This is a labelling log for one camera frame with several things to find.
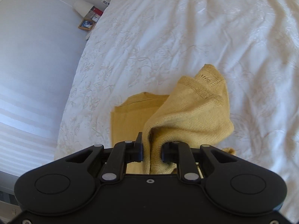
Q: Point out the yellow knit sweater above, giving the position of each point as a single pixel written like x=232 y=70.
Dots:
x=196 y=112

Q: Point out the red bottle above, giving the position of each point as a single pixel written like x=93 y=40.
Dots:
x=95 y=12

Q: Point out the left white nightstand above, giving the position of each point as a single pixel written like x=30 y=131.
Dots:
x=88 y=35

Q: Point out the small white alarm clock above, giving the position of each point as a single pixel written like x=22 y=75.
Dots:
x=95 y=18

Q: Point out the left wooden photo frame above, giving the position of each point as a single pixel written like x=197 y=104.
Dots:
x=86 y=24

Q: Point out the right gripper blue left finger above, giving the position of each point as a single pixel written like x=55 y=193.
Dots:
x=117 y=158

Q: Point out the white embroidered bedspread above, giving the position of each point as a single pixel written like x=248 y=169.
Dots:
x=148 y=45

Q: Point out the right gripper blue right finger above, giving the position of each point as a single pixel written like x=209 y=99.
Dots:
x=181 y=154

